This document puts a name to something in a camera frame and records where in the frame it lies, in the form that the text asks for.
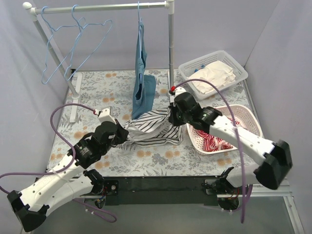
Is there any red white striped garment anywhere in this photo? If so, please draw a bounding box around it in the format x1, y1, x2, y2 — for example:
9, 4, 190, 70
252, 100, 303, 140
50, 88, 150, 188
196, 130, 233, 153

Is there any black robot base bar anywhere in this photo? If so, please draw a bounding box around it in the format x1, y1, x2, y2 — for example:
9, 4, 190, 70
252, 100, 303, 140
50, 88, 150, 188
75, 174, 247, 207

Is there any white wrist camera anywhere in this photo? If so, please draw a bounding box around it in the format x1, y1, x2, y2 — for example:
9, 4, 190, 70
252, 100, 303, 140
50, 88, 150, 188
98, 107, 116, 124
170, 87, 186, 98

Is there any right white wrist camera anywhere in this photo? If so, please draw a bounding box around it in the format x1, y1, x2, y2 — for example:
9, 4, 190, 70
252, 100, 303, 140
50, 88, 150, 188
170, 87, 186, 98

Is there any floral table cloth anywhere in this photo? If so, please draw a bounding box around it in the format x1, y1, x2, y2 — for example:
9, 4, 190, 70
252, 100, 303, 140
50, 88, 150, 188
48, 70, 253, 177

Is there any white plastic laundry basket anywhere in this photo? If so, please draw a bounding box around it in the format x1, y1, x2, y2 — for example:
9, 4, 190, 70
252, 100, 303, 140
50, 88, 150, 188
186, 104, 263, 156

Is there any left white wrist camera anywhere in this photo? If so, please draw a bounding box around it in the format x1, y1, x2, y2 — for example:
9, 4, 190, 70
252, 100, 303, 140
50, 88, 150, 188
98, 107, 116, 124

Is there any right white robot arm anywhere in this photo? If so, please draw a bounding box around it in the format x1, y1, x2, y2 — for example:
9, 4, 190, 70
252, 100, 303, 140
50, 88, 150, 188
169, 91, 293, 194

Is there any blue hanger holding garment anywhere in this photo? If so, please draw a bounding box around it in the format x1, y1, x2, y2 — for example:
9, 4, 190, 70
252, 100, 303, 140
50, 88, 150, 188
137, 0, 142, 37

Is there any black white striped tank top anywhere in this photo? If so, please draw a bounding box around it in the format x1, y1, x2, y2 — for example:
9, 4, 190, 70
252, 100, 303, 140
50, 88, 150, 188
124, 107, 183, 146

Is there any light blue wire hanger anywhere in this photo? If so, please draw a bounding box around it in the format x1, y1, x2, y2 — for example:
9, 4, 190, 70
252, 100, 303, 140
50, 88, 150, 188
40, 6, 85, 85

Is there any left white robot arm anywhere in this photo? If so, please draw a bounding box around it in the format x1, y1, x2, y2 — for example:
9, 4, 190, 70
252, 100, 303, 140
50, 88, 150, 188
7, 121, 129, 232

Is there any white basket at back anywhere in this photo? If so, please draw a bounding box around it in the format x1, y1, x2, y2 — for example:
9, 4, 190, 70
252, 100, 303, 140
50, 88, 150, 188
178, 50, 248, 100

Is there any cream white cloth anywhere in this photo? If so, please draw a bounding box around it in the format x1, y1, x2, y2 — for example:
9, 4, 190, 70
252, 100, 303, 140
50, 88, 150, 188
188, 60, 236, 89

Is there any grey white clothes rack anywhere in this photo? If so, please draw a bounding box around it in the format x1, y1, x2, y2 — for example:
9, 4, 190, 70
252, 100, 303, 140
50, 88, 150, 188
22, 0, 175, 123

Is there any blue hanging garment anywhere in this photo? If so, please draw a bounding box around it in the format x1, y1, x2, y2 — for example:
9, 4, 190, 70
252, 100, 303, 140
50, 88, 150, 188
132, 21, 156, 119

